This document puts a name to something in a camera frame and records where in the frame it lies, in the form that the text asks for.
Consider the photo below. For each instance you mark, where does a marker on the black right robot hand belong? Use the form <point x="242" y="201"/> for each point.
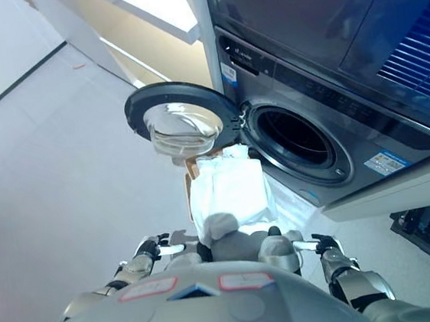
<point x="325" y="242"/>

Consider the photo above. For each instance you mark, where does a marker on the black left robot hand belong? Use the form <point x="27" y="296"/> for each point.
<point x="151" y="246"/>

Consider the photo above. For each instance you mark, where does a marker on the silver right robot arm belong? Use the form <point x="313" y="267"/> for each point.
<point x="337" y="267"/>

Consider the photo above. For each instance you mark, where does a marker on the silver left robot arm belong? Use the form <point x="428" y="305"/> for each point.
<point x="137" y="267"/>

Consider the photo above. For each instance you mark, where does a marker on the red bordered chest label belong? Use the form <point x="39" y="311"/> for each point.
<point x="147" y="289"/>
<point x="245" y="281"/>

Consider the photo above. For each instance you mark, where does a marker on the small blue washer badge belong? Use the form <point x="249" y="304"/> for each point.
<point x="310" y="196"/>

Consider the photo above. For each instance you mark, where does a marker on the silver right robot leg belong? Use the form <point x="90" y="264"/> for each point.
<point x="276" y="254"/>

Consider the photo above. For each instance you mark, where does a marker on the black left robot foot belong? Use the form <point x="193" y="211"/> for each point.
<point x="203" y="251"/>

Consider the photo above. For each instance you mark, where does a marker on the black robot foot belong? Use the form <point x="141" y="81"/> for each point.
<point x="203" y="251"/>
<point x="274" y="231"/>

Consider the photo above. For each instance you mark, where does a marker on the black right robot foot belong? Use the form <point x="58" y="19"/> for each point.
<point x="274" y="231"/>

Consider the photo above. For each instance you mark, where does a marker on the grey robot torso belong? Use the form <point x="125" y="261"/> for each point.
<point x="177" y="318"/>

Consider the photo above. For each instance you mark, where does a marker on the white appliance cabinet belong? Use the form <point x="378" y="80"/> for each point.
<point x="396" y="203"/>

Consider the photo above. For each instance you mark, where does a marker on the white cloth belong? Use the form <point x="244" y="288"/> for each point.
<point x="229" y="190"/>

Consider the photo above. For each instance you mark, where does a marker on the energy label sticker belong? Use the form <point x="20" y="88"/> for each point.
<point x="388" y="162"/>

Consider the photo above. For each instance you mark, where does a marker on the round glass washer door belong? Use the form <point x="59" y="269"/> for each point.
<point x="136" y="104"/>

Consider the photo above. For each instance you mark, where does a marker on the blue white washer sticker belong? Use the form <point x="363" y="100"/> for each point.
<point x="229" y="74"/>

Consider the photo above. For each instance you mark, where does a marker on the white open shelf unit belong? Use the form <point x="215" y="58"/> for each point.
<point x="82" y="36"/>

